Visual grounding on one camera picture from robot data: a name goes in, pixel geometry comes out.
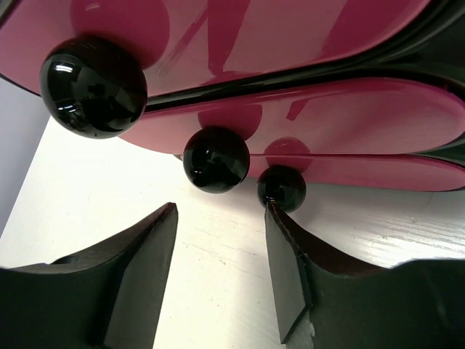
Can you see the black drawer cabinet shell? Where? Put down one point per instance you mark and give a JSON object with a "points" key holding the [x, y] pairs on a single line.
{"points": [[94, 88]]}

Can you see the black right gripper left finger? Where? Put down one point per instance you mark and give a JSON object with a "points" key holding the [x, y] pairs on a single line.
{"points": [[108, 295]]}

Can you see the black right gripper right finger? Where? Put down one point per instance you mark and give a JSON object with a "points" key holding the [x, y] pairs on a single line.
{"points": [[325, 298]]}

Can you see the pink bottom drawer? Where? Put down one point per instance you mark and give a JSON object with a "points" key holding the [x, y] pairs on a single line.
{"points": [[393, 172]]}

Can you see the pink top drawer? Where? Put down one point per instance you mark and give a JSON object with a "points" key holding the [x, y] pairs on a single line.
{"points": [[186, 44]]}

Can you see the pink drawer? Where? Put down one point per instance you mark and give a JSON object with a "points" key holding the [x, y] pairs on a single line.
{"points": [[186, 44], [393, 172], [372, 116]]}

